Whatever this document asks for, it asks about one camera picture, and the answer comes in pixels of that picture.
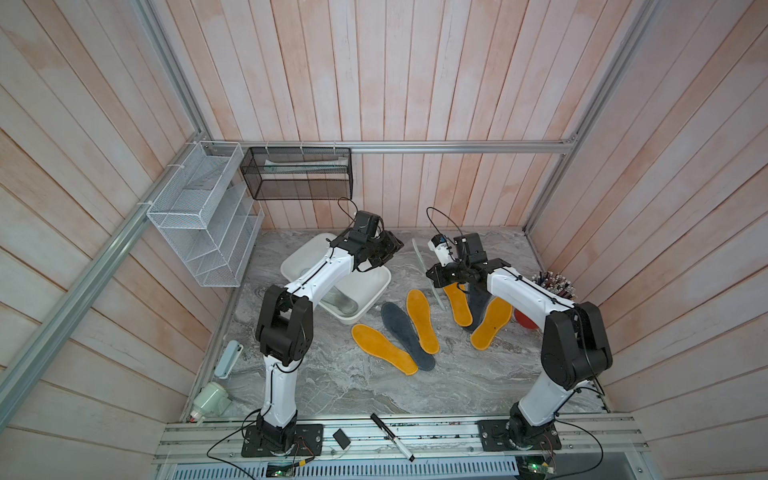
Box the aluminium rail back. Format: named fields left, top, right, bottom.
left=200, top=139, right=575, bottom=156

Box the red pencil cup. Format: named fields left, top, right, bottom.
left=513, top=309, right=539, bottom=331

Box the dark grey insole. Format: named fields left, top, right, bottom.
left=381, top=302, right=436, bottom=371
left=465, top=284, right=492, bottom=332

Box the aluminium rail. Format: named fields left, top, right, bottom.
left=200, top=139, right=575, bottom=156
left=1, top=132, right=209, bottom=429

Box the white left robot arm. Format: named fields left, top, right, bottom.
left=255, top=211, right=403, bottom=430

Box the black marker pen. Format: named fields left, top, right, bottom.
left=370, top=413, right=415, bottom=463

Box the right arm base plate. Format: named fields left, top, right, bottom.
left=477, top=417, right=562, bottom=452

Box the dark grey insole right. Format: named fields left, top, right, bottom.
left=465, top=284, right=492, bottom=332

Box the small black box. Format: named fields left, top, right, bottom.
left=333, top=429, right=352, bottom=452

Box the yellow insole front left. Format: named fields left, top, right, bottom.
left=351, top=324, right=418, bottom=376

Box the pale green mesh insole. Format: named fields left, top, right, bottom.
left=411, top=237, right=446, bottom=312
left=298, top=264, right=359, bottom=317

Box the dark grey insole centre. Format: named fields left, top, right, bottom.
left=381, top=302, right=436, bottom=371

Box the white plastic storage box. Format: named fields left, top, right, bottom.
left=280, top=233, right=391, bottom=325

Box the yellow insole right upper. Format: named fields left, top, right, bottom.
left=443, top=283, right=473, bottom=328

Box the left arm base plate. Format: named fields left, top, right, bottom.
left=241, top=423, right=324, bottom=458

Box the yellow insole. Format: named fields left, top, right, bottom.
left=406, top=289, right=440, bottom=355
left=470, top=297, right=514, bottom=351
left=351, top=324, right=418, bottom=376
left=443, top=283, right=473, bottom=328

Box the black mesh basket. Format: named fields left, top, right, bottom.
left=240, top=146, right=354, bottom=201

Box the yellow insole centre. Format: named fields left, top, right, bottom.
left=406, top=289, right=440, bottom=355

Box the light blue flat object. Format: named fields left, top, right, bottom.
left=213, top=340, right=243, bottom=380

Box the white wire mesh shelf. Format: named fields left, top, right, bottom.
left=147, top=141, right=264, bottom=288

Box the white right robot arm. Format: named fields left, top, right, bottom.
left=426, top=233, right=613, bottom=445

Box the yellow insole right lower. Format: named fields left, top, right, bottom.
left=470, top=297, right=514, bottom=351

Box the aluminium rail left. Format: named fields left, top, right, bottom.
left=1, top=132, right=209, bottom=429

